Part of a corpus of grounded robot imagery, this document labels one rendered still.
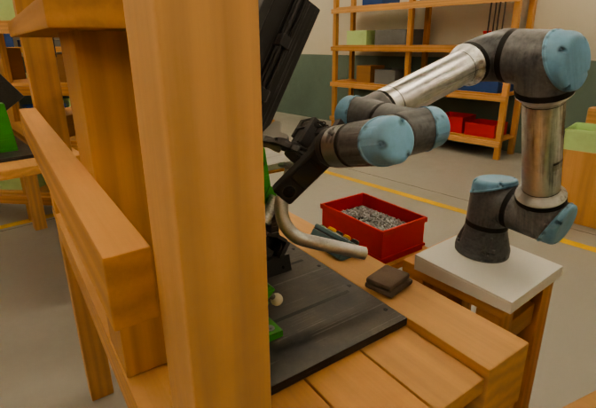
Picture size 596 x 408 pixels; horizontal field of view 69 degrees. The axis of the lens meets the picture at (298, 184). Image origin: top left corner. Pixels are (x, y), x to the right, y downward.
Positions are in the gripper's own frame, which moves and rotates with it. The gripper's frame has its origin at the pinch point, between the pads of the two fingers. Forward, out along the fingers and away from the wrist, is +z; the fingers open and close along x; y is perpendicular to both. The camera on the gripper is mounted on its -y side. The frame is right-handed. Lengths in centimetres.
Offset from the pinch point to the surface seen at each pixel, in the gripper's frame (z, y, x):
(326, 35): 578, 473, -208
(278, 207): -1.2, -8.1, -5.9
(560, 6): 192, 459, -300
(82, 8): -20.7, -7.9, 42.2
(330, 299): 1.3, -17.7, -31.5
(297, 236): -2.6, -11.0, -12.7
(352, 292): 0.7, -13.3, -36.2
